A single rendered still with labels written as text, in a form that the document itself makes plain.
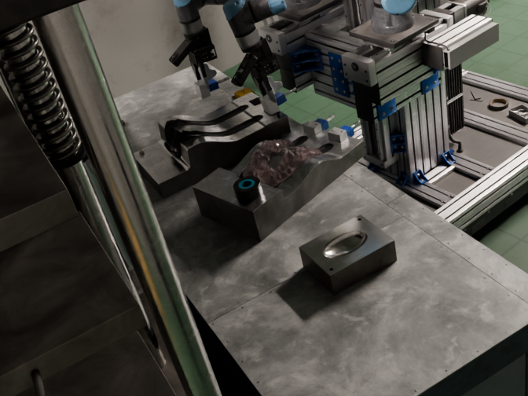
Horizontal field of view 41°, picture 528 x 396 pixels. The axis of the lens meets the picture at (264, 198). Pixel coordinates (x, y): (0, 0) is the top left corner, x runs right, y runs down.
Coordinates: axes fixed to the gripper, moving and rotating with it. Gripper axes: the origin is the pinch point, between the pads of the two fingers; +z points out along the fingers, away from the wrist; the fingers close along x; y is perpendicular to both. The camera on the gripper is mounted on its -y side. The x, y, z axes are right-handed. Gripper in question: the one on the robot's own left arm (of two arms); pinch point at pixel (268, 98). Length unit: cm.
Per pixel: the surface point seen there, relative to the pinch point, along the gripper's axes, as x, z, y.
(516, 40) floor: 121, 109, 208
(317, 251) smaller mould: -71, 13, -29
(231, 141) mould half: -6.6, 3.1, -20.3
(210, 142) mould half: -7.1, -0.9, -26.7
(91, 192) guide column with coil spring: -78, -37, -70
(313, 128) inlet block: -19.1, 9.0, 3.2
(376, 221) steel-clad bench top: -63, 22, -7
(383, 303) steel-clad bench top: -90, 23, -26
